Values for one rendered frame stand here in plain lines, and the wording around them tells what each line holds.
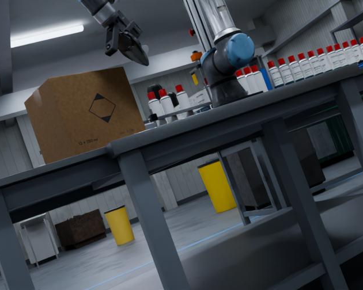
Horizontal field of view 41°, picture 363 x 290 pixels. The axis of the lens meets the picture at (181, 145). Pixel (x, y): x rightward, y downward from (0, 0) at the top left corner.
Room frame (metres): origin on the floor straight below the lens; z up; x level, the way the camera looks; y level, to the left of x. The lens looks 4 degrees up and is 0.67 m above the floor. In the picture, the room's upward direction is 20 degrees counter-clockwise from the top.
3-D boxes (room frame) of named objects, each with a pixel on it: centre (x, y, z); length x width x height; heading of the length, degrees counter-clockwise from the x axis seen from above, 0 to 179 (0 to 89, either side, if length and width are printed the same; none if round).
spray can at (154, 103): (2.24, 0.05, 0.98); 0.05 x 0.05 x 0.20
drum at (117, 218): (8.01, 1.39, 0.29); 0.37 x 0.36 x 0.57; 19
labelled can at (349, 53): (2.88, -1.11, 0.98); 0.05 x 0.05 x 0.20
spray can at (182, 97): (2.31, -0.08, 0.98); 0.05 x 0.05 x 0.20
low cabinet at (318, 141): (9.07, -1.55, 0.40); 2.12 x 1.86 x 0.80; 20
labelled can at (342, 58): (2.85, -1.05, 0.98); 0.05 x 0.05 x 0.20
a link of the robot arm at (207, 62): (1.99, -0.25, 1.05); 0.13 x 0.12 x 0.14; 28
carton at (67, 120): (1.75, 0.29, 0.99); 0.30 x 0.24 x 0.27; 130
